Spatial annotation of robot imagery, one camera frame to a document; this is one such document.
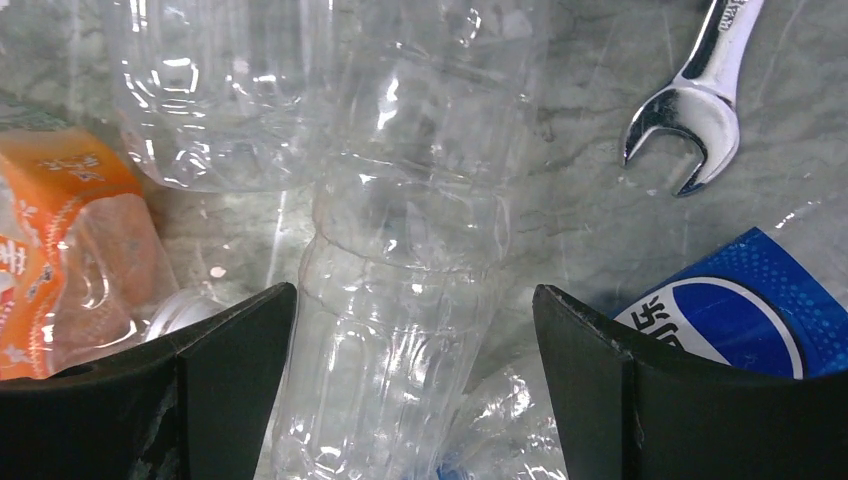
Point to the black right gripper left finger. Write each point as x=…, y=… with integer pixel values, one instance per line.
x=193, y=404

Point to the pepsi bottle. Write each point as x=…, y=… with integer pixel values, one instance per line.
x=773, y=300

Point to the clear plastic bottle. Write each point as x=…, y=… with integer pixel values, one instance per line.
x=410, y=119

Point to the silver open end wrench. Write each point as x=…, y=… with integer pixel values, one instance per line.
x=699, y=102

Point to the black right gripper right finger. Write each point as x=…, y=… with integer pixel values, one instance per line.
x=628, y=406

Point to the crushed large orange bottle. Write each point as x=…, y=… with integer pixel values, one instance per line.
x=84, y=274

